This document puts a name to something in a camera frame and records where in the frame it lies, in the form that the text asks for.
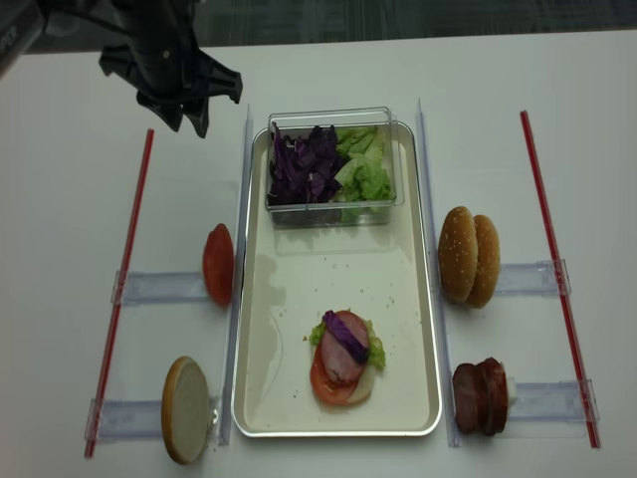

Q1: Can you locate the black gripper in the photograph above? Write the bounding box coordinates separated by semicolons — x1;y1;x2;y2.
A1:
99;19;243;138

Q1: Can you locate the purple cabbage strip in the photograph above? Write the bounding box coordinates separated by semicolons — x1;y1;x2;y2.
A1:
322;311;369;364

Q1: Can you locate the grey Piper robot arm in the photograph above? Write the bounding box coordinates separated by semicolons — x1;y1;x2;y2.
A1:
1;1;243;138

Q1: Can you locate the upright tomato slice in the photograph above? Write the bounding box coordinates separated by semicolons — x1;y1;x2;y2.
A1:
202;223;235;307

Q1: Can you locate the green lettuce pile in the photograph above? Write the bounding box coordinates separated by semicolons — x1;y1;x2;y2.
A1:
333;126;393;202

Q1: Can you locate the tomato slice on stack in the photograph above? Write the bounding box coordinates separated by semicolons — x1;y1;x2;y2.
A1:
310;355;373;406

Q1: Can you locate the lettuce leaf on stack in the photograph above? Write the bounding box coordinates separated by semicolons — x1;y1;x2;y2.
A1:
308;317;386;370

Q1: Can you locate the dark meat slice front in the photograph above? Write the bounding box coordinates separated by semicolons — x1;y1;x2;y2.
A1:
453;363;488;434

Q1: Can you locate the dark meat slice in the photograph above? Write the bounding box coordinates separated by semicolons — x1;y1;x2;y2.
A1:
478;358;509;436
453;363;488;434

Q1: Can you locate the dark meat slice rear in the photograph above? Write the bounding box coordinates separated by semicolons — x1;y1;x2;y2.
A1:
478;358;509;436

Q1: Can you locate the white cheese piece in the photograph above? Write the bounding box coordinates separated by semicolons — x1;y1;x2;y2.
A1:
505;371;518;413

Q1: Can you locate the shredded purple cabbage pile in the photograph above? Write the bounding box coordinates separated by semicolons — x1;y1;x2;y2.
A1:
268;123;345;205

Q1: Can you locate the clear plastic salad container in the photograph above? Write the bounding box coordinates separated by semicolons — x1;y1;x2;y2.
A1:
265;107;403;229

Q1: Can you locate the clear holder upper left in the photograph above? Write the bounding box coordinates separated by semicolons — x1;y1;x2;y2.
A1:
110;271;208;306

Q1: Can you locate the clear holder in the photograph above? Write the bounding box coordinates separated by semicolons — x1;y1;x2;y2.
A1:
84;394;224;442
110;271;208;306
495;260;571;297
509;380;598;422

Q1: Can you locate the white rectangular serving tray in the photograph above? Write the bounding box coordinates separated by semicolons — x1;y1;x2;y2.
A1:
233;123;442;437

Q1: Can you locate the pink ham slice on stack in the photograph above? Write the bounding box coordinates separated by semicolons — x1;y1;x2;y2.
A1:
318;311;370;385

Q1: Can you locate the sesame bun front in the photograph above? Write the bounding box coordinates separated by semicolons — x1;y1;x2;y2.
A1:
437;206;478;303

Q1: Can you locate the sesame bun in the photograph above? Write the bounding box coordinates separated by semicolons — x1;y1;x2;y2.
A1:
437;206;478;303
466;215;501;309

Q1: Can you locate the upright bun half white face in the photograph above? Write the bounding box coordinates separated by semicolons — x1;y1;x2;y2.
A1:
161;356;211;465

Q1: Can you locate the clear holder lower left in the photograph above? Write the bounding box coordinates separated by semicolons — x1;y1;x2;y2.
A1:
84;394;224;442

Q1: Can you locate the sesame bun rear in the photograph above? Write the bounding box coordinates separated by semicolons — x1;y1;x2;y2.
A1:
466;215;501;309

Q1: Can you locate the bottom bun on tray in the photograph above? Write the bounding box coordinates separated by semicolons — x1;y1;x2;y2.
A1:
308;318;377;404

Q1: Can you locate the clear holder upper right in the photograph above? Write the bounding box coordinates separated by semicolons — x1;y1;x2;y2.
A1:
495;260;571;297

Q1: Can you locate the clear holder lower right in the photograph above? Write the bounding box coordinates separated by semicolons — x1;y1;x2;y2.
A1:
509;380;598;422

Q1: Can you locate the left red rail strip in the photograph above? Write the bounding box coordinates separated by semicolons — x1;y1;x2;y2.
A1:
84;128;154;460

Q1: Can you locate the red rail strip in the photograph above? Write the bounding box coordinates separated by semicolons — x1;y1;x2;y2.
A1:
520;111;601;449
84;128;154;460

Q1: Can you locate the right red rail strip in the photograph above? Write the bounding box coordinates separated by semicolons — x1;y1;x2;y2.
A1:
520;111;601;449

